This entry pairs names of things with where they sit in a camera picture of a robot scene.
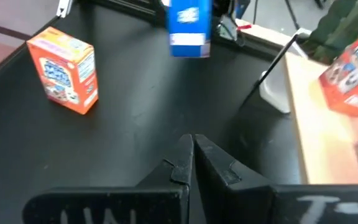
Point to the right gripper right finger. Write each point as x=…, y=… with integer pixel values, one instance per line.
x=244, y=199

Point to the green cactus plant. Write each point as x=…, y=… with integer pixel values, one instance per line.
x=337, y=31

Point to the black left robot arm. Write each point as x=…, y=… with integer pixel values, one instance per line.
x=225, y=18

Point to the red tape tag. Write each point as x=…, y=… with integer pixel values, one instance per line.
x=243, y=27

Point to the blue Frosted Flakes cereal box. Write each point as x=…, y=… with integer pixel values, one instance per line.
x=188, y=31

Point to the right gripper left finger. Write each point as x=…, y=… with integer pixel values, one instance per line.
x=154, y=199

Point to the orange Mini Wheats cereal box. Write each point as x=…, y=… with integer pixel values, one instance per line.
x=353, y=77
x=64, y=71

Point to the white metal bracket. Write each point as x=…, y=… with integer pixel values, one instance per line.
x=64, y=7

